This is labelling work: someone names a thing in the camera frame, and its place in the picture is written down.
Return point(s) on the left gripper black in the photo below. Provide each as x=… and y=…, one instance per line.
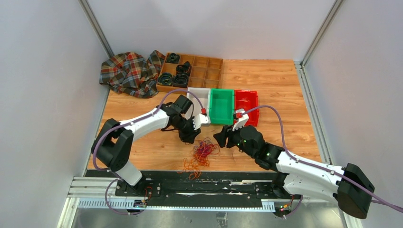
x=190, y=137

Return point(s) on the green plastic bin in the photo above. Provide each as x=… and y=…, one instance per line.
x=221, y=106

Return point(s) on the rolled dark floral cloth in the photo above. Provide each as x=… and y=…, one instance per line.
x=181, y=80

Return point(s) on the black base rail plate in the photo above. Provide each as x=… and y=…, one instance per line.
x=213, y=189

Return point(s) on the red plastic bin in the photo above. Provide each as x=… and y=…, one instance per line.
x=246, y=100

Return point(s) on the white plastic bin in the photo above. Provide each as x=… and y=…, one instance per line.
x=200, y=98

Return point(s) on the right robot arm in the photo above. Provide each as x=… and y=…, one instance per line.
x=347, y=186

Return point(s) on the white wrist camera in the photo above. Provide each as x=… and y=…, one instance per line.
x=240, y=118
x=200, y=120

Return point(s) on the rolled dark cloth top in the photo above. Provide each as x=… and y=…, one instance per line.
x=173, y=58

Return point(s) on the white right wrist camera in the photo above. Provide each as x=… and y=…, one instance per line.
x=240, y=118

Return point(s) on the left aluminium frame post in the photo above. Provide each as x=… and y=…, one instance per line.
x=96, y=26

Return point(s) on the rolled dark cloth middle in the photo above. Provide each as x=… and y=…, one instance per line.
x=184, y=68

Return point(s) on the rolled blue yellow floral cloth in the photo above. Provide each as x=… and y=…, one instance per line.
x=165, y=79

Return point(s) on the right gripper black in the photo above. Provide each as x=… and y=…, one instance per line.
x=221, y=137

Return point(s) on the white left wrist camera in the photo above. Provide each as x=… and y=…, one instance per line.
x=200, y=120

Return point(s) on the wooden compartment tray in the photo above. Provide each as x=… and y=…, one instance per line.
x=206, y=72

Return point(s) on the right aluminium frame post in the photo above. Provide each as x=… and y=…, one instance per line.
x=321, y=32

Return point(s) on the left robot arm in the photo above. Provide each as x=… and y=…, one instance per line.
x=113, y=144

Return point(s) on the aluminium frame post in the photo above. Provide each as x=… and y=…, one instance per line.
x=96, y=26
x=321, y=32

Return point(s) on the plaid cloth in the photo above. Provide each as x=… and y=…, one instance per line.
x=132, y=74

